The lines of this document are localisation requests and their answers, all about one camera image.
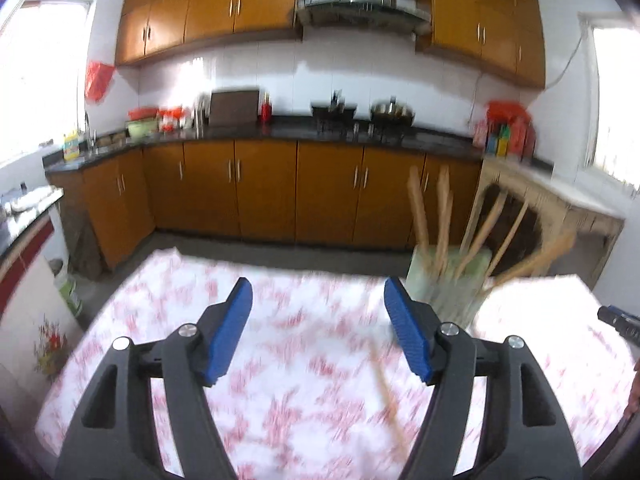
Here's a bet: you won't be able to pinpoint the white bucket with green label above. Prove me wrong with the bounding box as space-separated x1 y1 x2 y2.
49 259 84 317

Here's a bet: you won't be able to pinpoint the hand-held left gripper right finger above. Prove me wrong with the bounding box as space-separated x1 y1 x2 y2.
383 276 583 480

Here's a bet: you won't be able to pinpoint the dark cutting board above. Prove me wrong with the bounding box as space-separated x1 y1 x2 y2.
209 89 261 127

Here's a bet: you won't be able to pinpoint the bright window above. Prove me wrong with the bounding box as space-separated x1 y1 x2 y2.
577 10 640 186
0 0 96 166

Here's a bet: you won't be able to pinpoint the metal pot with lid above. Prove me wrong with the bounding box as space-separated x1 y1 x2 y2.
370 100 417 128

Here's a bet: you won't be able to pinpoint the red and white plastic bag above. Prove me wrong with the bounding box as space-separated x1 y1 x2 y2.
159 106 193 131

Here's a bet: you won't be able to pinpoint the colourful seasoning packets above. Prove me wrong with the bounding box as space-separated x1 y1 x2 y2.
485 122 513 156

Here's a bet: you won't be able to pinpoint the red floral tablecloth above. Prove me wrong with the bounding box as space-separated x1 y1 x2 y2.
35 247 638 480

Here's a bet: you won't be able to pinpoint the black gas stove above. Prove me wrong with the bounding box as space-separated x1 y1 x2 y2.
312 110 416 143

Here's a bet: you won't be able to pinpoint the green chopstick holder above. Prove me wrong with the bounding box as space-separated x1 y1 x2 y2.
405 245 493 326

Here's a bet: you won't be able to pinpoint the wall cable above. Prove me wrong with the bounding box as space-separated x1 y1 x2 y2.
545 34 587 90

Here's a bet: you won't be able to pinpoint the red hanging plastic bag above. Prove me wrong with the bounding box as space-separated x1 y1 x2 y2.
85 61 115 103

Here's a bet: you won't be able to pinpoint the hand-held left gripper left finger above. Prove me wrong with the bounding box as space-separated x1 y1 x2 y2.
59 276 253 480

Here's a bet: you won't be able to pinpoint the wooden base kitchen cabinets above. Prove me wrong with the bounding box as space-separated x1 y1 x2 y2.
47 139 483 271

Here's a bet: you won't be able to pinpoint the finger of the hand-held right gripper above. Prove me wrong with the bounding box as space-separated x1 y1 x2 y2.
597 305 640 345

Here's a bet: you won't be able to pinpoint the black wok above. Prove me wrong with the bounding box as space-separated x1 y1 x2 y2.
311 91 358 121

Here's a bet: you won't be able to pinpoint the black kitchen countertop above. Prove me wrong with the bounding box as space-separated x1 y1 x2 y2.
42 115 556 176

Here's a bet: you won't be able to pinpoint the green basin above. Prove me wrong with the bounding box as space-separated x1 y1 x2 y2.
126 119 160 140

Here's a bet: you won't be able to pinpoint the red bags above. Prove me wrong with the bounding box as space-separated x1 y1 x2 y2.
472 100 537 161

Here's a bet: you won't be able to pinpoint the metal faucet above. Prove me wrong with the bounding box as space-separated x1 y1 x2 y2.
82 112 98 153

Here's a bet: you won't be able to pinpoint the dark hanging cloth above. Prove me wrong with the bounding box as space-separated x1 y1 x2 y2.
60 200 108 281

